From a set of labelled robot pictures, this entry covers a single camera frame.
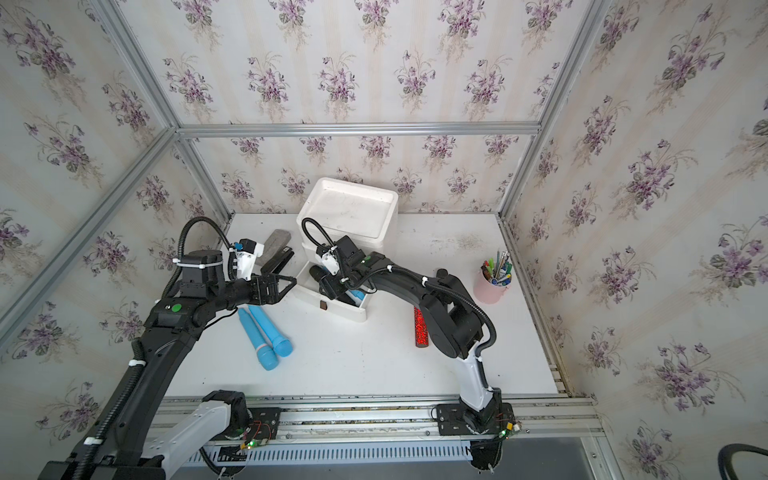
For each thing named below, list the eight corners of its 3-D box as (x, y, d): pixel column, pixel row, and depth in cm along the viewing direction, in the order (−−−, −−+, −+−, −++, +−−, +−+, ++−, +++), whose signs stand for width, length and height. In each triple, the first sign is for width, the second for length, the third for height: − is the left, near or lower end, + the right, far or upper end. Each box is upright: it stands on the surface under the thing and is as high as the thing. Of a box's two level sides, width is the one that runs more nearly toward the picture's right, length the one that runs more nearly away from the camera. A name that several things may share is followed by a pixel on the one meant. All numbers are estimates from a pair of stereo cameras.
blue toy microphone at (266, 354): (265, 373, 83) (262, 369, 80) (240, 315, 94) (236, 311, 91) (281, 363, 84) (278, 359, 82) (254, 308, 96) (251, 303, 93)
